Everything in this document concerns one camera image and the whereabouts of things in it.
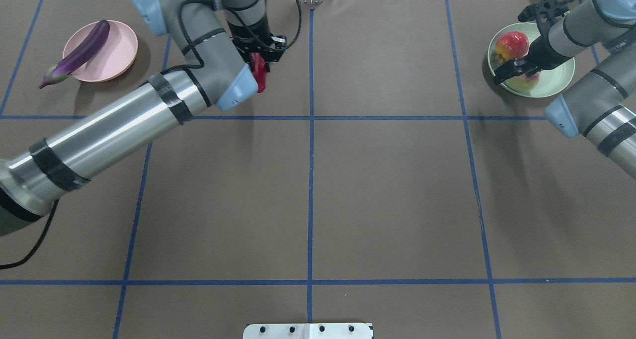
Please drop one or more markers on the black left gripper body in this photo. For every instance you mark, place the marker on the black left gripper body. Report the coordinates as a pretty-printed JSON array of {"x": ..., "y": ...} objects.
[{"x": 252, "y": 42}]

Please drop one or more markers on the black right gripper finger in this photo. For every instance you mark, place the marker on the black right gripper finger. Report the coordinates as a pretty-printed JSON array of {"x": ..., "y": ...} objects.
[{"x": 514, "y": 68}]

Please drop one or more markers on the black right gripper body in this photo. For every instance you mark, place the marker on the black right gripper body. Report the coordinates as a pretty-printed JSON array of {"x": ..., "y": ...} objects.
[{"x": 543, "y": 55}]

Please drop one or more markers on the red yellow pomegranate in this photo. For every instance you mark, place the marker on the red yellow pomegranate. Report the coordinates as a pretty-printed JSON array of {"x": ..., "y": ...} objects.
[{"x": 513, "y": 45}]

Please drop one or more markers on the red chili pepper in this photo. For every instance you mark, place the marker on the red chili pepper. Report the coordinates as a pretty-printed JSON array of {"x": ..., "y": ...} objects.
[{"x": 259, "y": 70}]

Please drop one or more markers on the purple eggplant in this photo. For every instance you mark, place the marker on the purple eggplant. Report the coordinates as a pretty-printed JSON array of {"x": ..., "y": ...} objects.
[{"x": 79, "y": 53}]

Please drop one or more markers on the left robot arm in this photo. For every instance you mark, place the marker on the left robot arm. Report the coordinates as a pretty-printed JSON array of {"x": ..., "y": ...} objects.
[{"x": 215, "y": 36}]

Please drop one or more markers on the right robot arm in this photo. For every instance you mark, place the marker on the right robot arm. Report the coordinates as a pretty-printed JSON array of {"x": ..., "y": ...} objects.
[{"x": 593, "y": 106}]

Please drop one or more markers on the green plate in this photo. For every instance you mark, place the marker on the green plate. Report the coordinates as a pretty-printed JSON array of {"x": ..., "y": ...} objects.
[{"x": 545, "y": 83}]

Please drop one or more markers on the pink plate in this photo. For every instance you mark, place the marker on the pink plate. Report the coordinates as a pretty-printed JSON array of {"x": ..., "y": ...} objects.
[{"x": 109, "y": 48}]

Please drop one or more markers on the white mounting bracket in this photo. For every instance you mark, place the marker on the white mounting bracket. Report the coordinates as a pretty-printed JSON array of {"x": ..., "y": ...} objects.
[{"x": 309, "y": 331}]

